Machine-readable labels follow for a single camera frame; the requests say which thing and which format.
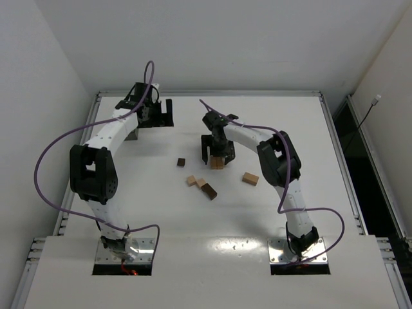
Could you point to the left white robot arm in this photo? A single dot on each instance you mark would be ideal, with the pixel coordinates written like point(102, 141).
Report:
point(92, 170)

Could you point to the light brown block right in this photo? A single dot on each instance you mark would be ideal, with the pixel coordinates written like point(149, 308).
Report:
point(251, 179)

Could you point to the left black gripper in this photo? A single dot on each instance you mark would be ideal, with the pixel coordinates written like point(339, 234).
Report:
point(158, 119)

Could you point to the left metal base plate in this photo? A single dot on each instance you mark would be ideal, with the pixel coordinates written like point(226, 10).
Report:
point(136, 251)

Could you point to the light wood long block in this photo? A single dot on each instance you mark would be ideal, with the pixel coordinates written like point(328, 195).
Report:
point(214, 163)
point(219, 163)

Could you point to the dark wood arch block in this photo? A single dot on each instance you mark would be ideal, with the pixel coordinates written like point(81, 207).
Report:
point(209, 191)

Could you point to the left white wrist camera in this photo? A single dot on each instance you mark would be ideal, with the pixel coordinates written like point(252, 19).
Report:
point(155, 91)

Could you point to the smoky transparent plastic box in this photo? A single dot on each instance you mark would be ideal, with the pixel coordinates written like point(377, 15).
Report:
point(132, 135)

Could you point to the tan wood cube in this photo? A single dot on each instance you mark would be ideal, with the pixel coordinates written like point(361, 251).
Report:
point(200, 182)

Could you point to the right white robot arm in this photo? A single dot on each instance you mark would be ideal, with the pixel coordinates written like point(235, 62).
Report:
point(280, 167)

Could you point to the small dark wood cube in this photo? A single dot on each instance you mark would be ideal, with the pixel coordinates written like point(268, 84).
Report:
point(181, 162)

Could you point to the pale wood cube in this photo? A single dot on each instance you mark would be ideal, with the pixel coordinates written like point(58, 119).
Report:
point(191, 180)

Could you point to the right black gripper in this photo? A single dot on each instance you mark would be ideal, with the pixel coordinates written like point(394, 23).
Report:
point(218, 152)

